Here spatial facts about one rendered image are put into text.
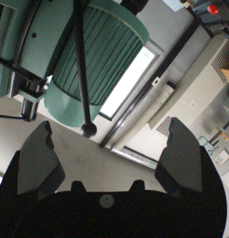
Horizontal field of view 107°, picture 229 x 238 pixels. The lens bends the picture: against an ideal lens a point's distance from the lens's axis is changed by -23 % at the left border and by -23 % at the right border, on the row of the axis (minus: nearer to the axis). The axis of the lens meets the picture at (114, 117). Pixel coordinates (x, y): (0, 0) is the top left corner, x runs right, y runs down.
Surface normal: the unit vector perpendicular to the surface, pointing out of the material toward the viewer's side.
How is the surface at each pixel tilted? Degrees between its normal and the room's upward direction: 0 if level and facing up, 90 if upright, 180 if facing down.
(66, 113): 90
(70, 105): 90
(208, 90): 90
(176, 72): 90
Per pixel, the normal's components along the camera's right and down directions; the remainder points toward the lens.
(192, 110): 0.01, 0.49
